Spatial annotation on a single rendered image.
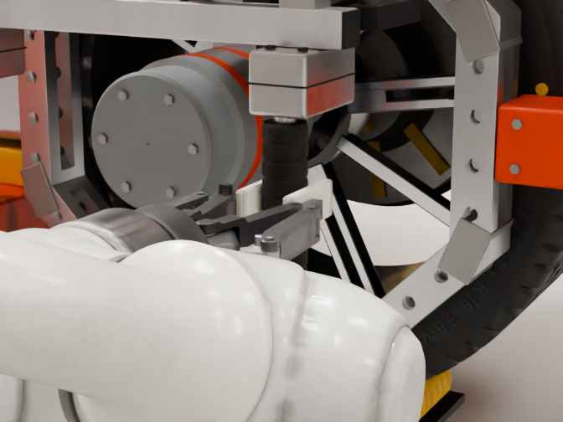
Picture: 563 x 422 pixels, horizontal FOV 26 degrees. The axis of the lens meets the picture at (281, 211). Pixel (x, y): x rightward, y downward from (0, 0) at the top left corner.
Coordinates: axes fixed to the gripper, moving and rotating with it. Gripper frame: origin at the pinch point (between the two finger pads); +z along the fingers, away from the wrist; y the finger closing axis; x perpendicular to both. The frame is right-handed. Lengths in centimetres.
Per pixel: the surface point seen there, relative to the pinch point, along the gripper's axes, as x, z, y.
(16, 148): -10, 43, -64
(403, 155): -7, 52, -12
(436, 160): -7, 52, -8
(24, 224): -19, 39, -60
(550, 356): -83, 186, -29
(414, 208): -83, 299, -110
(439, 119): -3, 52, -8
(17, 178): -14, 42, -63
